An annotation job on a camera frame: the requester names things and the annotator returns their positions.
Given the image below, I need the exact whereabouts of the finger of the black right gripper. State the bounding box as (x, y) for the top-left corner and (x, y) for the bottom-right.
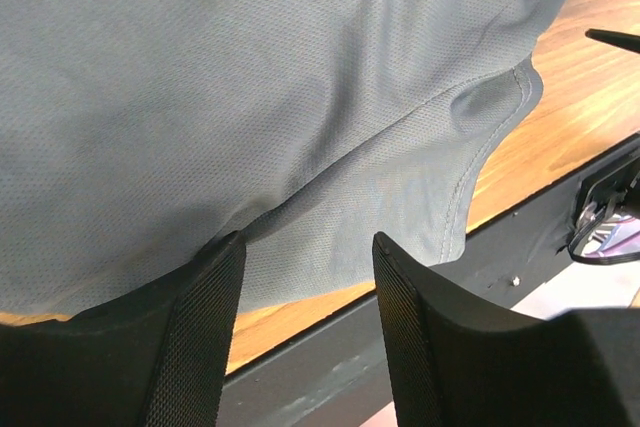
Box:
(585, 29), (640, 54)

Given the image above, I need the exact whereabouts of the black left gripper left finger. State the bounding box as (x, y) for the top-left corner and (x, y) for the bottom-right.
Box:
(1, 233), (246, 426)

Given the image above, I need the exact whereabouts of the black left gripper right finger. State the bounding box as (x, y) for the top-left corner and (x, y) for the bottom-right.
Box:
(372, 233), (639, 426)

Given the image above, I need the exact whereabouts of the dark grey t shirt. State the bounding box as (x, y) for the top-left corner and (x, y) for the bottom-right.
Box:
(1, 0), (565, 315)

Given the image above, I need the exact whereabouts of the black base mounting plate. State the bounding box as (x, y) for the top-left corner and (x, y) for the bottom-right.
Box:
(218, 136), (639, 426)

